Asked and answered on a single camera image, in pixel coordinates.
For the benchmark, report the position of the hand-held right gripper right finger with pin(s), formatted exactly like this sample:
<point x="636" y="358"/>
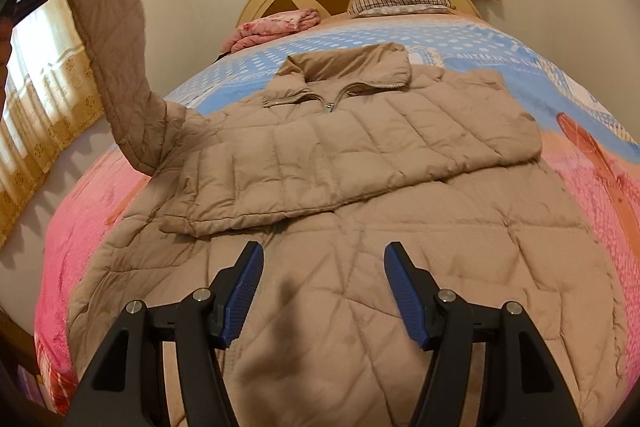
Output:
<point x="402" y="287"/>

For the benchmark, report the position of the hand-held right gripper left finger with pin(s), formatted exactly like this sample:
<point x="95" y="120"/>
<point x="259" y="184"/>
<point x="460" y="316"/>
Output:
<point x="244" y="282"/>

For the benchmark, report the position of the blue and pink printed blanket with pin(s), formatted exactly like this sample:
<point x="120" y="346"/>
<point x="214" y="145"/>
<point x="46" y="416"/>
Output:
<point x="350" y="38"/>

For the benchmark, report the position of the pink floral folded quilt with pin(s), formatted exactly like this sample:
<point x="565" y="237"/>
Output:
<point x="272" y="27"/>

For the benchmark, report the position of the beige quilted comforter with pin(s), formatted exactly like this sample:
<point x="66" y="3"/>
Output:
<point x="350" y="157"/>

